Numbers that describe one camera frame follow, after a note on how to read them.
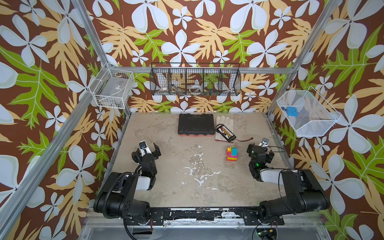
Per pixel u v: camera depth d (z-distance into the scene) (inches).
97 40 31.5
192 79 38.5
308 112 32.2
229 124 43.8
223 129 42.3
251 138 41.2
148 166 26.8
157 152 33.0
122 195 17.3
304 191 17.7
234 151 34.6
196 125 42.5
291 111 33.9
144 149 29.1
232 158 35.5
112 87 34.0
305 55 33.3
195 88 38.9
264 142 30.2
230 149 35.7
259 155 27.2
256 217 28.9
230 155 35.4
